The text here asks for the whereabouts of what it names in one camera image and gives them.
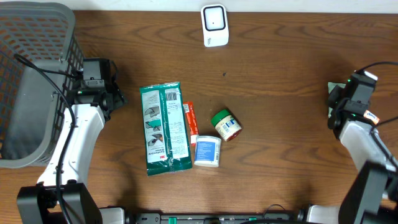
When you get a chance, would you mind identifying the green white wipes pack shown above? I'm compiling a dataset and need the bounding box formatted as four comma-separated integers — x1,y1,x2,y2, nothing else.
328,82,346,118

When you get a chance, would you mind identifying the red snack package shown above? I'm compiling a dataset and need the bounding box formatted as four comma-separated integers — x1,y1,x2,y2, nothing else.
183,101,199,146

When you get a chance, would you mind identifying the green lid jar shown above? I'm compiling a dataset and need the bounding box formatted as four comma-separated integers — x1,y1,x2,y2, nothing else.
211,110,242,141

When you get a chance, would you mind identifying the white round tub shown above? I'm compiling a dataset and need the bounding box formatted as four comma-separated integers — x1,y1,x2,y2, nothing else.
194,136,221,167

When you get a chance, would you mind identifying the orange Kleenex tissue pack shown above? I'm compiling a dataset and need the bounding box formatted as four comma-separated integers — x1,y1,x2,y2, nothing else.
363,110,380,124

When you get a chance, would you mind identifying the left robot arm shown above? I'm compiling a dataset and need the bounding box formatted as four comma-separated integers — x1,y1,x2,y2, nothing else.
17,58,132,223

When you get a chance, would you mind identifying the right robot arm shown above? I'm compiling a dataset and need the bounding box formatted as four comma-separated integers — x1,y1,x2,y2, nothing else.
299,69,397,223

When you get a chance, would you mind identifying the white barcode scanner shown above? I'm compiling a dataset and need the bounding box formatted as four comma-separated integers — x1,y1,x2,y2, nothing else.
200,4,229,47

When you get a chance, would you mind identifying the grey plastic shopping basket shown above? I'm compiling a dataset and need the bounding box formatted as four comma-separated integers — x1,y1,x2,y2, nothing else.
1,1,84,169

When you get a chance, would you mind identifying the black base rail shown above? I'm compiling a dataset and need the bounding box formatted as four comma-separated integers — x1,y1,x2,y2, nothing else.
133,212,304,224

